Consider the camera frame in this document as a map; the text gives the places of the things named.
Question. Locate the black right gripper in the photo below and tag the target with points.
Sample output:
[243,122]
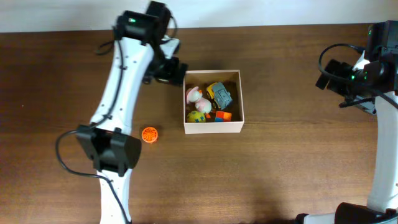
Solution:
[336,83]

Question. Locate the grey yellow toy truck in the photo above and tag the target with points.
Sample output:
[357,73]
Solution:
[219,96]

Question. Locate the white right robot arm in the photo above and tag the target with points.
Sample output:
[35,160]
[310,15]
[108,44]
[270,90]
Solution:
[382,201]

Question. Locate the yellow ball blue letters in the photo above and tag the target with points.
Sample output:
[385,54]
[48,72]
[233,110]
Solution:
[196,117]

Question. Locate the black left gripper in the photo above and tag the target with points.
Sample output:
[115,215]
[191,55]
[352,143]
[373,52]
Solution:
[172,77]

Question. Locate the orange round spinner toy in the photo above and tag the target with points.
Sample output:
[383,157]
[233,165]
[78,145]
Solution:
[149,135]

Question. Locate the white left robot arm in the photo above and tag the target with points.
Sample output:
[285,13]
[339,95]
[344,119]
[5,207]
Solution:
[142,52]

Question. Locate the white duck pink hat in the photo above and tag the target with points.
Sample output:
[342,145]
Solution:
[195,95]

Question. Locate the pink open box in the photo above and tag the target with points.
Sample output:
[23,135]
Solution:
[232,81]

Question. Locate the colourful puzzle cube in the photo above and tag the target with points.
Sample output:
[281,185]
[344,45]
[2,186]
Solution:
[222,116]

